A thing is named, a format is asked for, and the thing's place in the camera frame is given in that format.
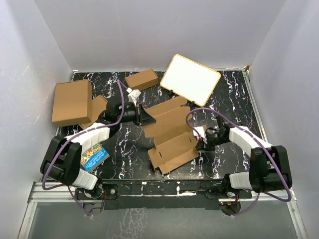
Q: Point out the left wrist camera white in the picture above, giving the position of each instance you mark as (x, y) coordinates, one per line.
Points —
(133, 95)

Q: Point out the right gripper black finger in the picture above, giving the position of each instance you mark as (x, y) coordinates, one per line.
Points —
(200, 147)
(202, 141)

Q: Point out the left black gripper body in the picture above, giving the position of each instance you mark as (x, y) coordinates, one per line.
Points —
(129, 115)

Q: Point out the colourful children's book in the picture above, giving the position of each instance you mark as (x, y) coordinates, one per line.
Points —
(93, 157)

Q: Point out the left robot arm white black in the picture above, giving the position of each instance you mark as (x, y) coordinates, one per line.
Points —
(62, 161)

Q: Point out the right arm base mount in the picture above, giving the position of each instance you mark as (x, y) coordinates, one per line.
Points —
(223, 188)

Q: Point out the large closed cardboard box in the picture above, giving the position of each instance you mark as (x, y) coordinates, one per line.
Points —
(72, 103)

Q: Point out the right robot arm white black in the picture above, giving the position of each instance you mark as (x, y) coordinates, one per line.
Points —
(269, 168)

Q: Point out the flat cardboard box under large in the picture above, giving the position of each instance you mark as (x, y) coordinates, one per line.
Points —
(99, 104)

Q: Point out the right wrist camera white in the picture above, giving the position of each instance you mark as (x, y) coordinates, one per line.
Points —
(199, 133)

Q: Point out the white board orange rim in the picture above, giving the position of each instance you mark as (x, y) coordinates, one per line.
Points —
(189, 79)

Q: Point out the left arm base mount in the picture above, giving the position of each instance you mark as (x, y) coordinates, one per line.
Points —
(101, 192)

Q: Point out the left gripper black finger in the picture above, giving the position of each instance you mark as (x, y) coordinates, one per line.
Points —
(143, 115)
(142, 121)

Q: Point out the aluminium frame rail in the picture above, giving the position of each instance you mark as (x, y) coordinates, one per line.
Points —
(157, 210)

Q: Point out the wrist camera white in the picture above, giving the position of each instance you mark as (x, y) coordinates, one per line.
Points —
(199, 133)
(133, 95)

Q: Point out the small cardboard box at back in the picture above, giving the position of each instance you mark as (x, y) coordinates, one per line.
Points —
(142, 80)

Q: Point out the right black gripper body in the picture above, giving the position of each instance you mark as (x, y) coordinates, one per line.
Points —
(213, 139)

